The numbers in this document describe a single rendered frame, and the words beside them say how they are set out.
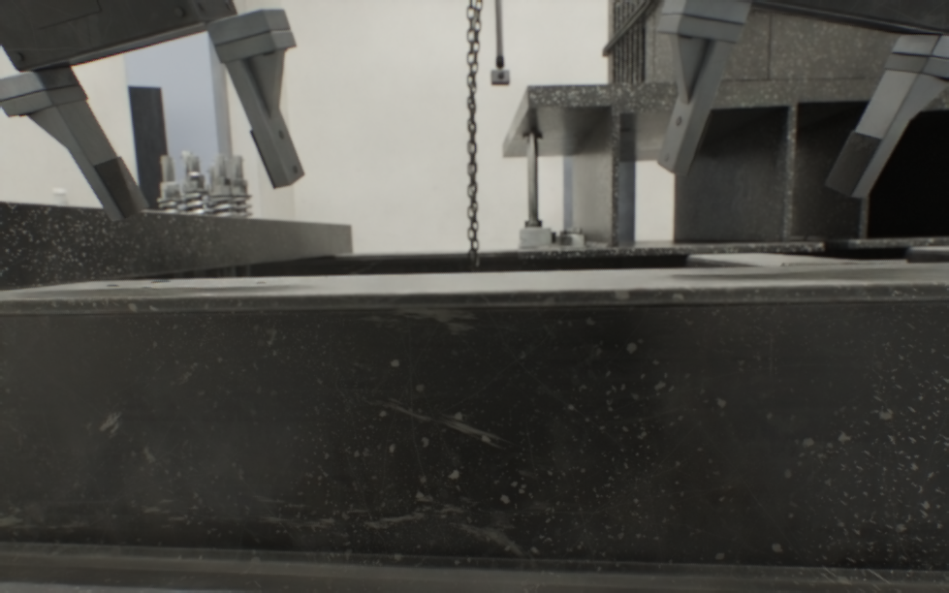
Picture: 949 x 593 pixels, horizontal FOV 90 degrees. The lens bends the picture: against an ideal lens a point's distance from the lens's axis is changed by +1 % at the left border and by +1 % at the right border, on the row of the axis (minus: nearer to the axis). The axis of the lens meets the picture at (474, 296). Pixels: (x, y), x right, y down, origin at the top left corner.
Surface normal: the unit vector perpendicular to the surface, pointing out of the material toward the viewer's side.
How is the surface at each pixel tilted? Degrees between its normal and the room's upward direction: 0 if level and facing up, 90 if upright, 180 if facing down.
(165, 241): 90
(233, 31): 113
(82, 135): 83
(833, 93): 90
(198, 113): 90
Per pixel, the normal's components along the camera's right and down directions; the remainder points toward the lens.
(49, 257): 1.00, -0.02
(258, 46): -0.08, 0.51
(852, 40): 0.03, 0.12
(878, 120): -0.99, -0.09
